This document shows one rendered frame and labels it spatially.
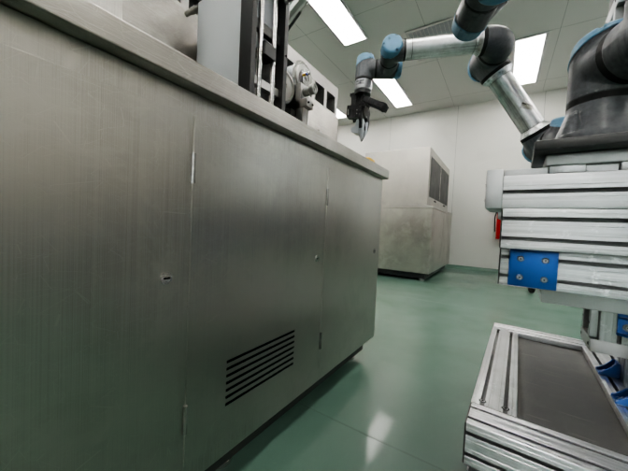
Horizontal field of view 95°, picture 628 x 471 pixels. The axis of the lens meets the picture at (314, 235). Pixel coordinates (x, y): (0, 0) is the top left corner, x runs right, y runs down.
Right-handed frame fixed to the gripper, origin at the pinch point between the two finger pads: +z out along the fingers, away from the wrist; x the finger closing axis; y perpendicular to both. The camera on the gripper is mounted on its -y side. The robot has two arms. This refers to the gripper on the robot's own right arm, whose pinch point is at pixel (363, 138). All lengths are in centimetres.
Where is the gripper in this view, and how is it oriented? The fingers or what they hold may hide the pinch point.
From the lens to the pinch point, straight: 134.4
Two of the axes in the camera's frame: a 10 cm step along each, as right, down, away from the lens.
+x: -5.4, 0.0, -8.4
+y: -8.4, -1.0, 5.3
